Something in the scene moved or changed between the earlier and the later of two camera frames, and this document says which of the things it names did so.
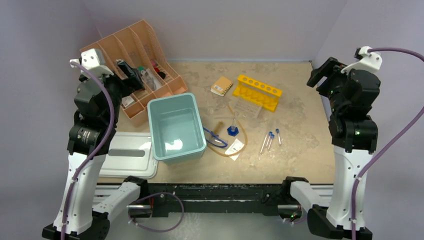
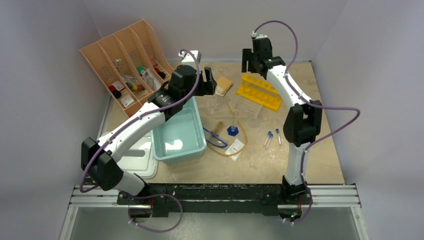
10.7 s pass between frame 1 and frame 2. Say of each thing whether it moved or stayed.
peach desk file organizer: stayed
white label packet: stayed
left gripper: moved
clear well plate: stayed
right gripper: moved
